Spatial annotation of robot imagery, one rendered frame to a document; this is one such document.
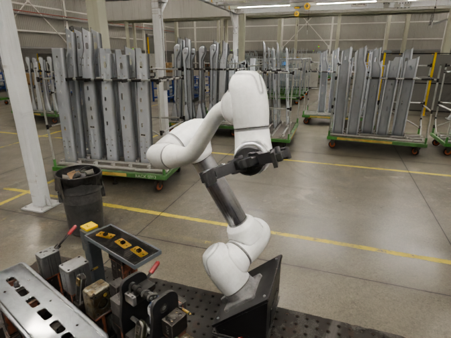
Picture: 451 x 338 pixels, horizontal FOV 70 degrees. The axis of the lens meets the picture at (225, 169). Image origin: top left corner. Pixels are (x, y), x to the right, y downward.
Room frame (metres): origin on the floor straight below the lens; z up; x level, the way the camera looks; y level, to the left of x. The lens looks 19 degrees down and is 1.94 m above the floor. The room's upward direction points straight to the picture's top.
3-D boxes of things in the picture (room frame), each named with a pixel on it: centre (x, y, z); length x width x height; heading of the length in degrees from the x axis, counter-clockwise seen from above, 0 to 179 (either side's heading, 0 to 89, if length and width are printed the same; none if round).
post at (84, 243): (1.39, 0.66, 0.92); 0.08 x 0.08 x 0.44; 52
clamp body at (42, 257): (1.31, 0.84, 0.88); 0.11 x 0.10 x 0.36; 142
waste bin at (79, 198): (3.37, 1.63, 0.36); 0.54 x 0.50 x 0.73; 161
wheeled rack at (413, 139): (6.96, -3.26, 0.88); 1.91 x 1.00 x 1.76; 68
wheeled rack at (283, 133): (7.56, -1.14, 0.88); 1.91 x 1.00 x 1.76; 162
